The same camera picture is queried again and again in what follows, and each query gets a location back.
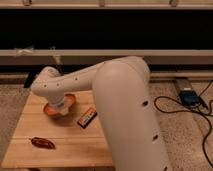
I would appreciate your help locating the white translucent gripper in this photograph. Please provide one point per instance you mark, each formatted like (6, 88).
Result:
(62, 108)

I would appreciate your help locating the orange ceramic bowl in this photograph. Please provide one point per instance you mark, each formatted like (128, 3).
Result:
(50, 111)

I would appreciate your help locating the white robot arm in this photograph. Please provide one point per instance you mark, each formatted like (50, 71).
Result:
(120, 89)

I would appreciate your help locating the small dark rectangular box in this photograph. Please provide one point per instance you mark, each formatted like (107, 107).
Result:
(87, 117)

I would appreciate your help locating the wooden table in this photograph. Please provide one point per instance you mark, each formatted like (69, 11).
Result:
(74, 146)

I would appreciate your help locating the blue power adapter box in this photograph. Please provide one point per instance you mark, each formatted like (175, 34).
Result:
(189, 97)

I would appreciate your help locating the long white shelf rail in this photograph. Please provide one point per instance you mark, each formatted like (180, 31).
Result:
(38, 57)

